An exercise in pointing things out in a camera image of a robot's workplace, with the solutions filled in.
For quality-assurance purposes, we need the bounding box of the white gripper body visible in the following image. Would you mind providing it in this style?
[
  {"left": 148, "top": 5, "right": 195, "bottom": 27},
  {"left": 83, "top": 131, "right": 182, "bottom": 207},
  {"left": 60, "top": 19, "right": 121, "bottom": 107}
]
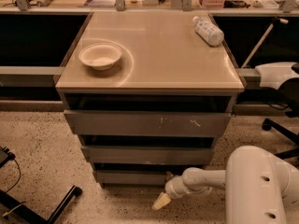
[{"left": 164, "top": 175, "right": 194, "bottom": 199}]

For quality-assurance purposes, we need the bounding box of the grey bottom drawer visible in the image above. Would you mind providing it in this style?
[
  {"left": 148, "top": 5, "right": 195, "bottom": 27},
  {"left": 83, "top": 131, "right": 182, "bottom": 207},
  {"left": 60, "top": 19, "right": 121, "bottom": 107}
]
[{"left": 93, "top": 170, "right": 166, "bottom": 186}]

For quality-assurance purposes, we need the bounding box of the grey drawer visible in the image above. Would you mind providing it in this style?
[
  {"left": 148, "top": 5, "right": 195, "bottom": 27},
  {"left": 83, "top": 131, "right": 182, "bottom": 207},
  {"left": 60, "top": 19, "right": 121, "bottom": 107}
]
[
  {"left": 93, "top": 170, "right": 166, "bottom": 186},
  {"left": 81, "top": 146, "right": 213, "bottom": 165},
  {"left": 64, "top": 110, "right": 231, "bottom": 137}
]

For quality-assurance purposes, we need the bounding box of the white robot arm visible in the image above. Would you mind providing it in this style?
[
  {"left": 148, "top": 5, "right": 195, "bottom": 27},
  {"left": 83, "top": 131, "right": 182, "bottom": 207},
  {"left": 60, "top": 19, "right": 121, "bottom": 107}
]
[{"left": 152, "top": 146, "right": 299, "bottom": 224}]

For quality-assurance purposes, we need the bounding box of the grey drawer cabinet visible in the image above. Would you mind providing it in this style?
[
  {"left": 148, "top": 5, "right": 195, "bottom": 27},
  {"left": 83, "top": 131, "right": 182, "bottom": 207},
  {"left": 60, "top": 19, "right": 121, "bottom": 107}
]
[{"left": 53, "top": 9, "right": 247, "bottom": 189}]

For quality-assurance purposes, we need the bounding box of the grey middle drawer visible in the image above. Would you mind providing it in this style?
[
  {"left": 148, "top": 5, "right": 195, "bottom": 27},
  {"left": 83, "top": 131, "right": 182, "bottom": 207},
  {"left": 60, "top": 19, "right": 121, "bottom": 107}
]
[{"left": 81, "top": 146, "right": 213, "bottom": 165}]

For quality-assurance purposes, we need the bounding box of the grey top drawer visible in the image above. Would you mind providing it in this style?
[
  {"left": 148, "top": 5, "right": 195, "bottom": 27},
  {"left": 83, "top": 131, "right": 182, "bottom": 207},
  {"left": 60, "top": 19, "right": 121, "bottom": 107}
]
[{"left": 64, "top": 110, "right": 231, "bottom": 137}]

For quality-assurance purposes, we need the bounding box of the white paper bowl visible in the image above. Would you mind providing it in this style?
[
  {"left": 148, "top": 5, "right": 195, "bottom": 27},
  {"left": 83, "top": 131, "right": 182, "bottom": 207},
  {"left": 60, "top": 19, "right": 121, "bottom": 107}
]
[{"left": 78, "top": 44, "right": 122, "bottom": 71}]

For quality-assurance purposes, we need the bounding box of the clear plastic water bottle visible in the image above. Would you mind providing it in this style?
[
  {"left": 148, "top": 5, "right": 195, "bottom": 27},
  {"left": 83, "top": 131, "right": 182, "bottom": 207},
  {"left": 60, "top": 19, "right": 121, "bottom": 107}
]
[{"left": 192, "top": 16, "right": 224, "bottom": 47}]

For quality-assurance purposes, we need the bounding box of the black metal stand base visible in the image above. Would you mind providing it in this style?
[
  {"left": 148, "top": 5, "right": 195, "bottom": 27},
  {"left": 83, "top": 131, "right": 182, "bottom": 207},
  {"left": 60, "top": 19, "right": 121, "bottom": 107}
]
[{"left": 0, "top": 186, "right": 82, "bottom": 224}]

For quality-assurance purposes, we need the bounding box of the black cable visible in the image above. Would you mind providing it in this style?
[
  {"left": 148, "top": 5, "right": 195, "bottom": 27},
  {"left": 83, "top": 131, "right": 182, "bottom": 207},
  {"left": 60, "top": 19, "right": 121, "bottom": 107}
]
[{"left": 0, "top": 147, "right": 22, "bottom": 194}]

